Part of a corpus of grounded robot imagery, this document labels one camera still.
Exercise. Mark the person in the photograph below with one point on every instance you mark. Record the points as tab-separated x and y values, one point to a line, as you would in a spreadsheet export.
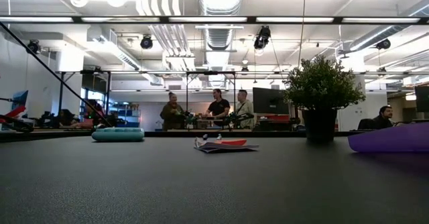
218	108
172	113
94	115
244	110
65	118
383	120

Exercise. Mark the black computer monitor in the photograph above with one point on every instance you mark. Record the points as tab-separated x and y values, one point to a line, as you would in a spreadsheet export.
268	100
423	98

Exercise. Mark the red box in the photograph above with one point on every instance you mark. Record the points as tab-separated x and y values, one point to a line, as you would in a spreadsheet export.
278	117

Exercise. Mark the blue storage shelf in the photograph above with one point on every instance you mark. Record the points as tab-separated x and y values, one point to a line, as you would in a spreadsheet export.
129	118

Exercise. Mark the overhead LED light bar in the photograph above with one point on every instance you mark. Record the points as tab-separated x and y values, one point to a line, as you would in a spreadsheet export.
164	19

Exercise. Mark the teal flat tray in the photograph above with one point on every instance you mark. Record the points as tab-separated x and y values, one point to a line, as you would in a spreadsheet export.
117	136

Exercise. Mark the green potted plant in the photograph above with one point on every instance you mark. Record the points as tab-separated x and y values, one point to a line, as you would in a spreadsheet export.
321	83

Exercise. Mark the black office chair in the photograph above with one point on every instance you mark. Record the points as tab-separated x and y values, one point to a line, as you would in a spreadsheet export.
365	124

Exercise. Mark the blue screen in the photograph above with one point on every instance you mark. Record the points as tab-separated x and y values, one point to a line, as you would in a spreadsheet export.
21	96

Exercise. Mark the red flat object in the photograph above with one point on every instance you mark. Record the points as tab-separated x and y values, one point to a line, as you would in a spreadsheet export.
15	111

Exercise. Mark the black background rig frame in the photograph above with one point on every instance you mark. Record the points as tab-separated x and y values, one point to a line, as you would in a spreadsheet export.
211	72
61	90

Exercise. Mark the black aluminium table frame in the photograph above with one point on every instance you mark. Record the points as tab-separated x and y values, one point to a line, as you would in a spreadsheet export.
268	134

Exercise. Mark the black ceiling-hung camera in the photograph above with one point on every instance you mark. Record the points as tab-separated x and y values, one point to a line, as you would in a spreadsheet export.
33	47
262	38
383	44
146	42

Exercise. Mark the silver ventilation duct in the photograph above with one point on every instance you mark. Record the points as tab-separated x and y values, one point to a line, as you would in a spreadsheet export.
219	2

